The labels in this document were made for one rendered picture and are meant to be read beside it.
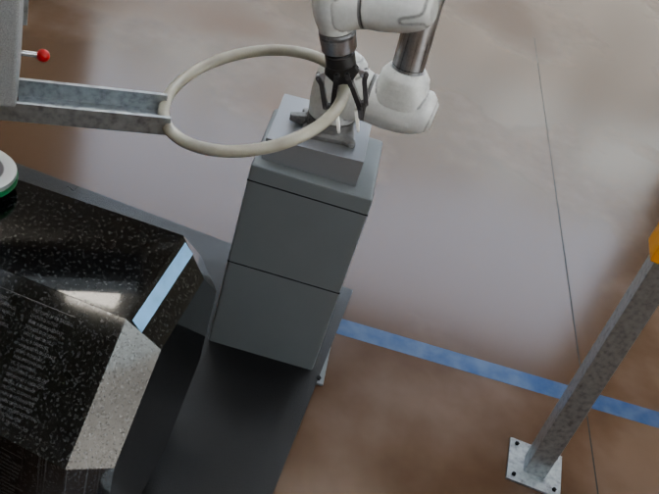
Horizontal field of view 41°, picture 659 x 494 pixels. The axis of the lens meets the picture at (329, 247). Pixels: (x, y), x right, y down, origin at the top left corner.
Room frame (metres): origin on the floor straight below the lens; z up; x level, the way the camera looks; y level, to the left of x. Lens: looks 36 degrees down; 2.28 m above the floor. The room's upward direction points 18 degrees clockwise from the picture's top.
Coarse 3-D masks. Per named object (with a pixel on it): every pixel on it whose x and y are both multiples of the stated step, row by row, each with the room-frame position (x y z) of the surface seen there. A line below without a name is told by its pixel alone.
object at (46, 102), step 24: (24, 96) 1.78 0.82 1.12; (48, 96) 1.81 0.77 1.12; (72, 96) 1.83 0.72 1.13; (96, 96) 1.85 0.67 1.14; (120, 96) 1.88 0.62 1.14; (144, 96) 1.90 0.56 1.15; (24, 120) 1.69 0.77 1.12; (48, 120) 1.71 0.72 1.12; (72, 120) 1.73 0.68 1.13; (96, 120) 1.75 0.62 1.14; (120, 120) 1.77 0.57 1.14; (144, 120) 1.80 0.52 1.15; (168, 120) 1.82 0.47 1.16
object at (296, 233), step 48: (288, 192) 2.32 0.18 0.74; (336, 192) 2.33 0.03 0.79; (240, 240) 2.31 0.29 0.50; (288, 240) 2.32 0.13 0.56; (336, 240) 2.33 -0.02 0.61; (240, 288) 2.31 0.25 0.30; (288, 288) 2.32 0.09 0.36; (336, 288) 2.33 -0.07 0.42; (240, 336) 2.32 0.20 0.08; (288, 336) 2.32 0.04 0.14
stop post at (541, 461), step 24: (648, 240) 2.28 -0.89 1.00; (648, 264) 2.23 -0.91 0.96; (648, 288) 2.19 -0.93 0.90; (624, 312) 2.19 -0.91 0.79; (648, 312) 2.19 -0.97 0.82; (600, 336) 2.25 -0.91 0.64; (624, 336) 2.19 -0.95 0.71; (600, 360) 2.19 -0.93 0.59; (576, 384) 2.20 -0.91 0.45; (600, 384) 2.19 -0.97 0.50; (576, 408) 2.19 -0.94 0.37; (552, 432) 2.19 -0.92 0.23; (528, 456) 2.23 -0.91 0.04; (552, 456) 2.19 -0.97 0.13; (528, 480) 2.15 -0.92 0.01; (552, 480) 2.19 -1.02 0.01
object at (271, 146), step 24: (240, 48) 2.17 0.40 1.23; (264, 48) 2.18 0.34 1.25; (288, 48) 2.17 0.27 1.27; (192, 72) 2.06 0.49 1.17; (168, 96) 1.94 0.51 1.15; (336, 96) 1.94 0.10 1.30; (192, 144) 1.74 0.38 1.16; (216, 144) 1.74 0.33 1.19; (264, 144) 1.74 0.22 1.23; (288, 144) 1.76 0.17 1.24
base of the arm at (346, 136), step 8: (296, 112) 2.51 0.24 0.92; (304, 112) 2.52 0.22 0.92; (296, 120) 2.49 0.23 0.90; (304, 120) 2.48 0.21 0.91; (312, 120) 2.46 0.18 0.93; (328, 128) 2.44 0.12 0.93; (344, 128) 2.47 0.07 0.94; (352, 128) 2.51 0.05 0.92; (320, 136) 2.43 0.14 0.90; (328, 136) 2.44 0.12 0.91; (336, 136) 2.45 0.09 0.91; (344, 136) 2.46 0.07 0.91; (352, 136) 2.48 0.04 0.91; (344, 144) 2.44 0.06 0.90; (352, 144) 2.44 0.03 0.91
